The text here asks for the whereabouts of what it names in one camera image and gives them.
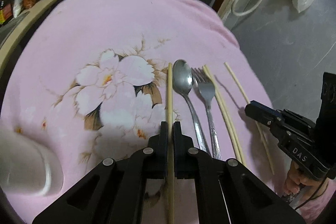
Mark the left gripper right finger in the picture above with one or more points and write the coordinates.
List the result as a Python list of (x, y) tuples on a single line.
[(227, 191)]

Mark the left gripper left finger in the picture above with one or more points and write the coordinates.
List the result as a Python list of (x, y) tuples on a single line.
[(112, 192)]

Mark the steel fork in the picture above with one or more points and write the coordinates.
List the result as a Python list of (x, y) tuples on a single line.
[(207, 91)]

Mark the steel spoon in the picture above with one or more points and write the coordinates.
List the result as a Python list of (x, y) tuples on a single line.
[(182, 84)]

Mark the person's right hand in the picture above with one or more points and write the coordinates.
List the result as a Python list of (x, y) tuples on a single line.
[(295, 178)]

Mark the white plastic utensil basket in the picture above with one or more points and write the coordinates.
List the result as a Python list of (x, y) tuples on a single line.
[(27, 167)]

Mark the pink floral cloth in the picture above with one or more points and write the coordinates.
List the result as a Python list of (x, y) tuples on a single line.
[(91, 81)]

